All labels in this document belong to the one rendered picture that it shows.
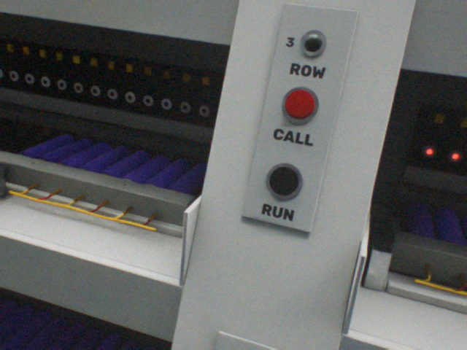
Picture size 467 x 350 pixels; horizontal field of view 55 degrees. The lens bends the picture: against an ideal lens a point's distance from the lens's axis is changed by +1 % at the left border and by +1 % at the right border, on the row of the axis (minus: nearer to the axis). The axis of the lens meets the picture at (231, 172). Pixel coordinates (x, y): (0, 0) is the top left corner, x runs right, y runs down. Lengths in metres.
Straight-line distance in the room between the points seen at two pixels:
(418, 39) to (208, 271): 0.17
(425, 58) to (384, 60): 0.02
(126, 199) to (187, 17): 0.14
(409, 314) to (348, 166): 0.10
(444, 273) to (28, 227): 0.28
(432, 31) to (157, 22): 0.16
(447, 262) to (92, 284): 0.23
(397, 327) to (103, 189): 0.22
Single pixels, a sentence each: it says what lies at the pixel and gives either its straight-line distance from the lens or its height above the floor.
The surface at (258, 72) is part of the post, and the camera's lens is 0.26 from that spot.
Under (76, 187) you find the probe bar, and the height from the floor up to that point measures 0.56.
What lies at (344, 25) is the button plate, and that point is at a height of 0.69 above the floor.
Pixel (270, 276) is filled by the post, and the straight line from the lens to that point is 0.26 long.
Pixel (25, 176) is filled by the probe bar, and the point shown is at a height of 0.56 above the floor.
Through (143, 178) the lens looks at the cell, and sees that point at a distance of 0.38.
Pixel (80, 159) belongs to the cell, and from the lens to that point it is 0.41.
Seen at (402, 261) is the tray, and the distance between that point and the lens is 0.33.
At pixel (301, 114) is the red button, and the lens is 0.25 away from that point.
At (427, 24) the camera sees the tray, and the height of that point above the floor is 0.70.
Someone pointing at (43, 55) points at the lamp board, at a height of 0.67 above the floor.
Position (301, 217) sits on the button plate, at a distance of 0.25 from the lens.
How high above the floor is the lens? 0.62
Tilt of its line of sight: 4 degrees down
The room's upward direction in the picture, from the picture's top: 11 degrees clockwise
